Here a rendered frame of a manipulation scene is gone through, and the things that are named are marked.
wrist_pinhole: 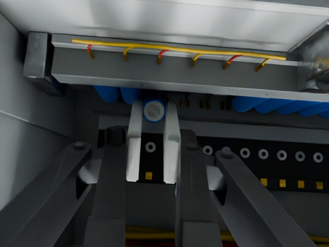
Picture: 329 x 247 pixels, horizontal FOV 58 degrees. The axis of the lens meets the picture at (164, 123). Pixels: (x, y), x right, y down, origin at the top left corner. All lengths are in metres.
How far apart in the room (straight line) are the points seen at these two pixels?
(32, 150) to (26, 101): 0.04
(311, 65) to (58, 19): 0.14
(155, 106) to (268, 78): 0.08
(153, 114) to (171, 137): 0.06
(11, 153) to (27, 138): 0.02
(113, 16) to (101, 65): 0.04
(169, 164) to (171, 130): 0.02
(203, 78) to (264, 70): 0.04
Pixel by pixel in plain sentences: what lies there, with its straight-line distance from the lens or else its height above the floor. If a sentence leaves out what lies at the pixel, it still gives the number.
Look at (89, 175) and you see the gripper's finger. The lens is 0.16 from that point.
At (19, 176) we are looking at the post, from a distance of 0.22.
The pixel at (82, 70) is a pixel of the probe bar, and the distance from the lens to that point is 0.19.
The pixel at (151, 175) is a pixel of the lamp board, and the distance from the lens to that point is 0.31.
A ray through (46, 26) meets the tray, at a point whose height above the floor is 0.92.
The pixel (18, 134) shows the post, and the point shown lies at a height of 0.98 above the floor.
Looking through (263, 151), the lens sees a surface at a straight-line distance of 0.34.
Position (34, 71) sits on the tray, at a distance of 0.19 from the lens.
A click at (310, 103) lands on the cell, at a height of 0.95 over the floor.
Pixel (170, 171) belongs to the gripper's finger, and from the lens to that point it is 0.17.
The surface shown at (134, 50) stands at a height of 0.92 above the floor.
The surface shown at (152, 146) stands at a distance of 0.32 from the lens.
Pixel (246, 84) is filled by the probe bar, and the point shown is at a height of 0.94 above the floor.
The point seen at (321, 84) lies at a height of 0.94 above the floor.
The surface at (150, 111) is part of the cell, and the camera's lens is 0.22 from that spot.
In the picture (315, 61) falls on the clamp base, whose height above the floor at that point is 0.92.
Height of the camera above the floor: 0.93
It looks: 12 degrees up
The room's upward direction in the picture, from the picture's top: 176 degrees counter-clockwise
